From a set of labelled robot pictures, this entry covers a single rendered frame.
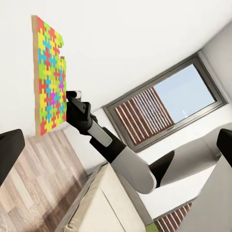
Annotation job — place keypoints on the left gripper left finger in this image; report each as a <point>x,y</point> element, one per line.
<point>12,144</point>

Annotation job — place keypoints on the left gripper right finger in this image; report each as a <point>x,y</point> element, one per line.
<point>224,144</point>

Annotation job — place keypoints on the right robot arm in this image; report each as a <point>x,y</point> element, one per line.
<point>186,160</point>

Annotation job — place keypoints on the door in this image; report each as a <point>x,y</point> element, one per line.
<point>169,221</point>

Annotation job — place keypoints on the fixed window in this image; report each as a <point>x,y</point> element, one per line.
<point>169,102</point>

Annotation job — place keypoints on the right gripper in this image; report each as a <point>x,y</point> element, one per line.
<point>77,113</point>

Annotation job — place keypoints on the bed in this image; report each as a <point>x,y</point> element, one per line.
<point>106,203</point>

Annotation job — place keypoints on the jigsaw puzzle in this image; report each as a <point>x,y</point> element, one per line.
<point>50,86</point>

